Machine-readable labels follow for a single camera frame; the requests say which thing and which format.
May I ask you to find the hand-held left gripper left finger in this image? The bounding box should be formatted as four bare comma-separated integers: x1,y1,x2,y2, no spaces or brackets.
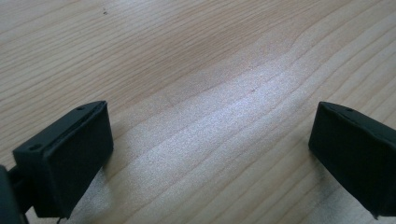
12,100,115,219

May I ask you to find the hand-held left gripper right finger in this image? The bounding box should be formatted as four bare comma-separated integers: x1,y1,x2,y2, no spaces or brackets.
307,101,396,218

